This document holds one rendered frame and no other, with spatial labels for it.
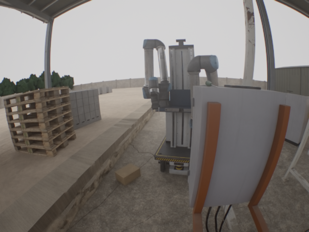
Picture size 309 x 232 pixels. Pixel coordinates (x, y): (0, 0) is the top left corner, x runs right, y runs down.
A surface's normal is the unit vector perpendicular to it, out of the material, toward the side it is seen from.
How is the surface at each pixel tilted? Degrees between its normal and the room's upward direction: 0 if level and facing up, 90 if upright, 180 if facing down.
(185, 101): 90
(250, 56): 99
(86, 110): 90
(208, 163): 90
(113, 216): 0
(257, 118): 90
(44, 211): 0
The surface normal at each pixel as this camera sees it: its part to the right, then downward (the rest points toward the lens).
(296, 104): -0.98, 0.08
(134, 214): -0.04, -0.97
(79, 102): 0.93, 0.05
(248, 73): -0.15, 0.40
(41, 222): 0.99, 0.00
